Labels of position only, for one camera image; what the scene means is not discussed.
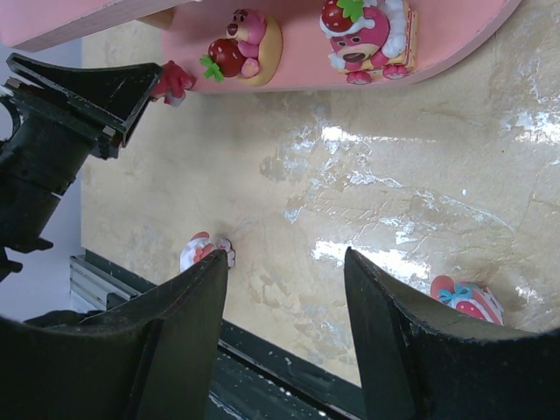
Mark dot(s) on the pink three-tier shelf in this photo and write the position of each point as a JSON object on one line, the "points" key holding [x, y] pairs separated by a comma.
{"points": [[448, 32]]}

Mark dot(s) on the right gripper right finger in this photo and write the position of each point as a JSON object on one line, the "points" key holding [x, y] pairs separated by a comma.
{"points": [[419, 359]]}

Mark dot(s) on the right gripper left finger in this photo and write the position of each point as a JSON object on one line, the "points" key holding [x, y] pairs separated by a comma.
{"points": [[150, 358]]}

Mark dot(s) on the aluminium rail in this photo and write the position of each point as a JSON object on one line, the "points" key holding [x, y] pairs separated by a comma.
{"points": [[96, 289]]}

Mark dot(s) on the pink white toy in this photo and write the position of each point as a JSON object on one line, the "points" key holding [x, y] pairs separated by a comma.
{"points": [[200, 246]]}

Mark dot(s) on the pink pig toy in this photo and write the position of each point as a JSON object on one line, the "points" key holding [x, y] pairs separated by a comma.
{"points": [[468, 298]]}

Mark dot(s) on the red white strawberry toy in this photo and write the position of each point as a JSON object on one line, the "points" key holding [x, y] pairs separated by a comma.
{"points": [[370, 40]]}

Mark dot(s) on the round pink flower toy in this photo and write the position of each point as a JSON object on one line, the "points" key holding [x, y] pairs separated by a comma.
{"points": [[250, 52]]}

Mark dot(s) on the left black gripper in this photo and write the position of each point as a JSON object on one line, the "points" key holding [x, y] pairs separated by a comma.
{"points": [[48, 146]]}

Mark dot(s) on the black base frame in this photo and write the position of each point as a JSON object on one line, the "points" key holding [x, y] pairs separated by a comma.
{"points": [[256, 379]]}

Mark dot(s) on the red pink cake toy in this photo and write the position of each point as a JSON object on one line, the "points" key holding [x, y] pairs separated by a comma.
{"points": [[173, 84]]}

